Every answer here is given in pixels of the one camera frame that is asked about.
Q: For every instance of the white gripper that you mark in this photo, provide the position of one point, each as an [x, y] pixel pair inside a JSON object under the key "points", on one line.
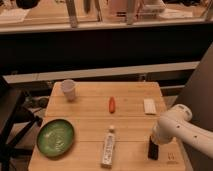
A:
{"points": [[160, 137]]}

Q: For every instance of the black chair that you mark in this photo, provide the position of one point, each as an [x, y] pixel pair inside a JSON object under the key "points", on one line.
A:
{"points": [[12, 111]]}

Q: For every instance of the orange carrot toy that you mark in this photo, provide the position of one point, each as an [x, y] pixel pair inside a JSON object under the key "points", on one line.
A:
{"points": [[112, 105]]}

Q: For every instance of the green plate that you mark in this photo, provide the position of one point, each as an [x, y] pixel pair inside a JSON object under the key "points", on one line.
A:
{"points": [[55, 138]]}

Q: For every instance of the white rectangular block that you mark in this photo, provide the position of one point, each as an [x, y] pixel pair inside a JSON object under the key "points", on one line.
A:
{"points": [[149, 107]]}

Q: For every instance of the wooden table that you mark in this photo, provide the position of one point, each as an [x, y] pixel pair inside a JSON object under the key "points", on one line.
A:
{"points": [[90, 116]]}

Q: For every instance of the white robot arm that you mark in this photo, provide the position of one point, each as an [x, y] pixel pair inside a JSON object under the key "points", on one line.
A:
{"points": [[175, 123]]}

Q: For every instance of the white tube with cap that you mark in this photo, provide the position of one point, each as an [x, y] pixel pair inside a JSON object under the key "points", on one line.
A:
{"points": [[108, 148]]}

